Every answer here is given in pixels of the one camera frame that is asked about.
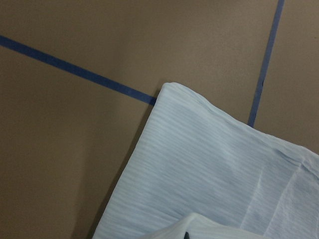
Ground light blue button shirt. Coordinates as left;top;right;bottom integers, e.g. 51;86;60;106
94;83;319;239

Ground brown paper table mat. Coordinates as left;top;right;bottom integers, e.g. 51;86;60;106
0;0;319;239

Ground blue tape grid lines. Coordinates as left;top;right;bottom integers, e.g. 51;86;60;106
0;0;285;127

